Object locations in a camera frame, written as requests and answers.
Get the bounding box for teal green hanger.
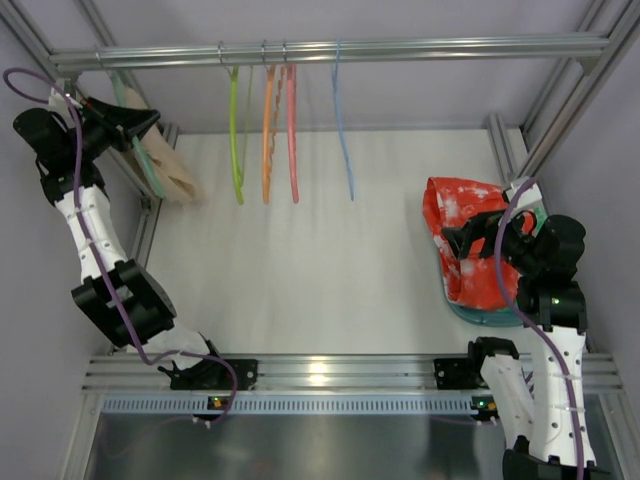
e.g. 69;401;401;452
109;73;165;199

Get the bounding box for front aluminium frame rail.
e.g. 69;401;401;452
82;352;624;396

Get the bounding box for red white tie-dye garment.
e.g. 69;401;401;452
423;177;507;311

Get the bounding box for beige trousers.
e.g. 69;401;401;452
117;85;206;205

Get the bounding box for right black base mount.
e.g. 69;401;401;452
433;357;486;391

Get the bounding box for orange hanger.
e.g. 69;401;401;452
262;65;276;204

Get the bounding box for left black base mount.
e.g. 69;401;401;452
158;359;259;391

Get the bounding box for aluminium hanging rail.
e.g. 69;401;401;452
50;32;609;73

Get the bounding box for grey slotted cable duct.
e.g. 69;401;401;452
101;393;496;416

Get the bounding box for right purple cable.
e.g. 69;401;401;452
494;179;587;480

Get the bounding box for teal plastic basket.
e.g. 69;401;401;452
446;299;522;329

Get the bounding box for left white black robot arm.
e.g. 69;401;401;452
13;98;229;390

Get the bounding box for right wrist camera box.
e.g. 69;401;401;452
502;176;542;205

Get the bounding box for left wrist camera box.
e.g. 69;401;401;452
47;87;81;115

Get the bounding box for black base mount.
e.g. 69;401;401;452
433;357;486;391
158;359;259;391

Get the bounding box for light blue hanger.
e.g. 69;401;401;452
331;39;355;201

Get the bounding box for pink hanger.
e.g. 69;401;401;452
286;64;300;204

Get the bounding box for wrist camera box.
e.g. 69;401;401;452
502;176;542;205
47;87;81;115

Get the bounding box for lime green hanger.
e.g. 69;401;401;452
228;66;253;205

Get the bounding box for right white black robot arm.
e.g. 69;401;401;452
443;210;611;479

